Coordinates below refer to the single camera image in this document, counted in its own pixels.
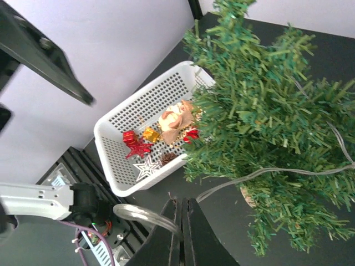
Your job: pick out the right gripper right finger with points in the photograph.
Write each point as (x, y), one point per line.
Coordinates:
(201, 245)

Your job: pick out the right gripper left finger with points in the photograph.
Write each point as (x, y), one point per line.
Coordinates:
(162, 247)

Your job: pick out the clear wire string lights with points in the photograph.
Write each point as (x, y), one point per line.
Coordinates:
(132, 212)

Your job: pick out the small green christmas tree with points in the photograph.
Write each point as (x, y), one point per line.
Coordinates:
(265, 111)

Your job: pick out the white plastic basket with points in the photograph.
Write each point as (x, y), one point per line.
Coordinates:
(139, 111)

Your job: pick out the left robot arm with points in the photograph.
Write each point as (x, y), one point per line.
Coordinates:
(46, 120)

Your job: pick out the left circuit board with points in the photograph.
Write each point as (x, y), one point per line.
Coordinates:
(94, 239)

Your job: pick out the silver star ornament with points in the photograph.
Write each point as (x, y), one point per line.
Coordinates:
(147, 168)

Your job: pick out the brown pine cone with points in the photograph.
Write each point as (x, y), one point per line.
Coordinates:
(166, 158)

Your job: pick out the red star ornament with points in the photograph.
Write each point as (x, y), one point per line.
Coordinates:
(140, 148)

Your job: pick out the red santa ornament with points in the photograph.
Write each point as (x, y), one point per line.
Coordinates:
(191, 134)

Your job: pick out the gold gift box ornament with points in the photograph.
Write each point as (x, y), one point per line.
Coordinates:
(151, 135)

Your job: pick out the red gold gift ornament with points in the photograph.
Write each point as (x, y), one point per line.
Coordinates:
(130, 138)

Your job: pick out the beige burlap sack ornament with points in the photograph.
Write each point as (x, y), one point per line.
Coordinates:
(174, 119)

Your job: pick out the white slotted cable duct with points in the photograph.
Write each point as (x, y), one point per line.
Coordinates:
(100, 251)

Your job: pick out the left black frame post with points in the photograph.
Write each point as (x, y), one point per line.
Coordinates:
(195, 9)

